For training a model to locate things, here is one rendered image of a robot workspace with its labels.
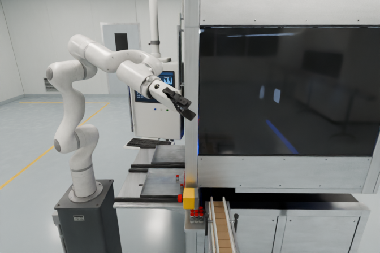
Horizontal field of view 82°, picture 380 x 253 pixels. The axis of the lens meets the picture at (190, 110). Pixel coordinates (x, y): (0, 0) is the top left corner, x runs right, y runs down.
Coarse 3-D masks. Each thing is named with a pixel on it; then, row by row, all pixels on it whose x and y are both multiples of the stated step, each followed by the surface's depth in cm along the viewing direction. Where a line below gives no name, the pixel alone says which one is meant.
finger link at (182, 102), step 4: (172, 96) 66; (176, 96) 67; (176, 100) 67; (180, 100) 67; (184, 100) 66; (188, 100) 67; (180, 104) 67; (184, 104) 66; (188, 104) 66; (184, 108) 66
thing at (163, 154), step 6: (156, 150) 177; (162, 150) 177; (168, 150) 177; (174, 150) 177; (180, 150) 177; (156, 156) 168; (162, 156) 168; (168, 156) 168; (174, 156) 168; (180, 156) 168; (156, 162) 155; (162, 162) 155; (168, 162) 155; (174, 162) 155; (180, 162) 155
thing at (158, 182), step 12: (156, 168) 147; (168, 168) 147; (180, 168) 147; (144, 180) 135; (156, 180) 140; (168, 180) 140; (180, 180) 140; (144, 192) 129; (156, 192) 129; (168, 192) 129; (180, 192) 129
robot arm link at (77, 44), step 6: (72, 36) 93; (78, 36) 91; (84, 36) 92; (72, 42) 90; (78, 42) 89; (84, 42) 88; (90, 42) 88; (72, 48) 91; (78, 48) 89; (84, 48) 87; (72, 54) 94; (78, 54) 91; (84, 60) 97; (84, 66) 104; (90, 66) 103; (84, 72) 104; (90, 72) 107; (96, 72) 110; (84, 78) 107
